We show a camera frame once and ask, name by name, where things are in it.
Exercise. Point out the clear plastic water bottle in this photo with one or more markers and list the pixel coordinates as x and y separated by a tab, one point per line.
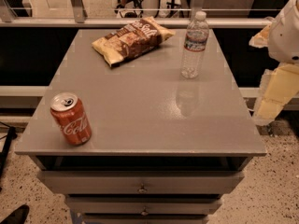
197	34

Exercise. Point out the metal guard railing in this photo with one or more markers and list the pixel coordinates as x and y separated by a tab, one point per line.
75	15

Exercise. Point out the grey drawer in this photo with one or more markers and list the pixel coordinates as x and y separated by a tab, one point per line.
140	182
133	219
139	205

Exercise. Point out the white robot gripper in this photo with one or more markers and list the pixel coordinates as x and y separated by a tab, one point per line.
285	37

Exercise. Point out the black shoe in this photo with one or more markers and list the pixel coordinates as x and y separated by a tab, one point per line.
18	216

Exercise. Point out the brown and yellow chip bag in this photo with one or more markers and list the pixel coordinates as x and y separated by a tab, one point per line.
132	40

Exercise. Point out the red Coca-Cola can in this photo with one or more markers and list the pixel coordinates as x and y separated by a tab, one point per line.
69	113

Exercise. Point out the black stand leg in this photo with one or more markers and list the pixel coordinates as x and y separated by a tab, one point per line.
6	139

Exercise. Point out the middle grey drawer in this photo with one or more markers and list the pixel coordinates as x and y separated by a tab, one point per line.
139	205

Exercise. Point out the top grey drawer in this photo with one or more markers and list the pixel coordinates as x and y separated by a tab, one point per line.
140	182

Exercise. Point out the grey drawer cabinet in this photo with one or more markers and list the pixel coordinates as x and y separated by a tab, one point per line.
145	116

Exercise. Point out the black office chair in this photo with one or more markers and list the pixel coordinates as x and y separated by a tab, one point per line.
135	11

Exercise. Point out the bottom grey drawer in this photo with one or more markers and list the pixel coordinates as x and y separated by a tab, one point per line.
133	219

